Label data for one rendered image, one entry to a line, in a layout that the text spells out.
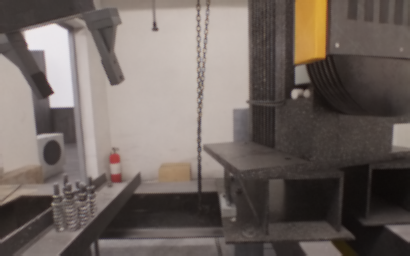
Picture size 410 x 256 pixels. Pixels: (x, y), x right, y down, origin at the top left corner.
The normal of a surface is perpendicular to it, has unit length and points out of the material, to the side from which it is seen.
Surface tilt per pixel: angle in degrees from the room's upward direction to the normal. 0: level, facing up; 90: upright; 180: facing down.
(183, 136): 90
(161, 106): 90
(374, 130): 90
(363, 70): 90
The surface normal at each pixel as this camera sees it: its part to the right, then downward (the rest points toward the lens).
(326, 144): 0.26, 0.10
